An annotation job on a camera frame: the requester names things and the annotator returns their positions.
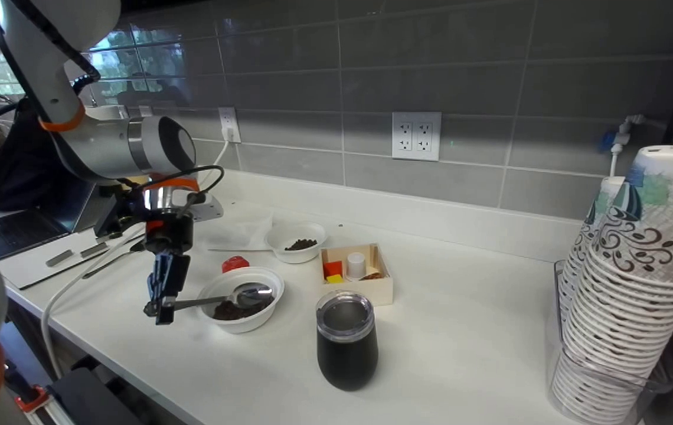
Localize red plastic cup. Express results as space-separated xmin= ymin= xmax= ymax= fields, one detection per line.
xmin=220 ymin=256 xmax=253 ymax=276

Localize white double wall outlet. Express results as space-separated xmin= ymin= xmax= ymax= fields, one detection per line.
xmin=390 ymin=109 xmax=443 ymax=163

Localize wooden box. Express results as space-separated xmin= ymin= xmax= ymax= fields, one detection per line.
xmin=318 ymin=242 xmax=393 ymax=307

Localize long black knife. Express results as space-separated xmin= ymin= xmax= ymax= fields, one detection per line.
xmin=16 ymin=244 xmax=136 ymax=293

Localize short patterned paper cup stack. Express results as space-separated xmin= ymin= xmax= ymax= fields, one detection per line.
xmin=556 ymin=175 xmax=628 ymax=317

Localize clear plastic cup holder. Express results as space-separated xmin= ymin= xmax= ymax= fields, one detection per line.
xmin=546 ymin=258 xmax=673 ymax=425

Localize black tumbler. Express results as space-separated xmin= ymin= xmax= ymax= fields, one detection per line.
xmin=314 ymin=290 xmax=380 ymax=393

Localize dark grounds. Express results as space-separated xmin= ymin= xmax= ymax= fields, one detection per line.
xmin=213 ymin=293 xmax=274 ymax=321
xmin=282 ymin=236 xmax=318 ymax=254

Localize white power cable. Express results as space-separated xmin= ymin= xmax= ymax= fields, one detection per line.
xmin=38 ymin=129 xmax=236 ymax=381

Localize black laptop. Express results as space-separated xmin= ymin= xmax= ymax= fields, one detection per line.
xmin=0 ymin=184 xmax=112 ymax=267

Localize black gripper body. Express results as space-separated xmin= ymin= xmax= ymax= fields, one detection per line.
xmin=142 ymin=211 xmax=196 ymax=307

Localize large white bowl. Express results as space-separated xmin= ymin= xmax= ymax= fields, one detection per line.
xmin=196 ymin=264 xmax=286 ymax=336

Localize black fork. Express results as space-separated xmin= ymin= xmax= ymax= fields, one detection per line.
xmin=79 ymin=234 xmax=153 ymax=281

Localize silver spoon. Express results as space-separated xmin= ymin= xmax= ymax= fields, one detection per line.
xmin=162 ymin=281 xmax=274 ymax=312

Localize tall patterned paper cup stack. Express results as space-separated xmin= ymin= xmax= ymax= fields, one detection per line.
xmin=546 ymin=143 xmax=673 ymax=425

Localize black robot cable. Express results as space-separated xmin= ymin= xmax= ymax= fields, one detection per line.
xmin=0 ymin=0 xmax=228 ymax=209

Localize dark grounds in small bowl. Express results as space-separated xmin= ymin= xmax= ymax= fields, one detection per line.
xmin=282 ymin=236 xmax=318 ymax=254

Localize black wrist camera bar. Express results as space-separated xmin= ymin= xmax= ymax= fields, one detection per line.
xmin=91 ymin=191 xmax=226 ymax=242

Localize small white bottle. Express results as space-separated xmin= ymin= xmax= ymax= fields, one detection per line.
xmin=345 ymin=251 xmax=369 ymax=281

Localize black backpack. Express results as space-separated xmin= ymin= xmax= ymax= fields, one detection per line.
xmin=0 ymin=98 xmax=78 ymax=214

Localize white blue pump dispenser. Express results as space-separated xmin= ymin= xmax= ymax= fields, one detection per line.
xmin=598 ymin=114 xmax=668 ymax=179

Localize small white bowl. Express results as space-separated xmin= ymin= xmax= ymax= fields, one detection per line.
xmin=264 ymin=221 xmax=331 ymax=264

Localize small grey metal strip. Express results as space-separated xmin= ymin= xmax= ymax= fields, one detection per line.
xmin=78 ymin=242 xmax=109 ymax=261
xmin=45 ymin=248 xmax=75 ymax=270

